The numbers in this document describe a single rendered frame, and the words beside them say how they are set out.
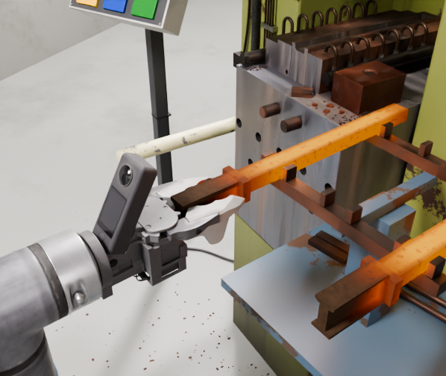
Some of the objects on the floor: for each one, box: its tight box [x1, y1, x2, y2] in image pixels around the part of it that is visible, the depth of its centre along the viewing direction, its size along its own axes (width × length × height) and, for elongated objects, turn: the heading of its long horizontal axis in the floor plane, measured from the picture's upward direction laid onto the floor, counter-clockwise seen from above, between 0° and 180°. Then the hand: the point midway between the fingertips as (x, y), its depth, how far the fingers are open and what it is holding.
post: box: [145, 28, 172, 186], centre depth 179 cm, size 4×4×108 cm
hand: (223, 187), depth 72 cm, fingers open, 5 cm apart
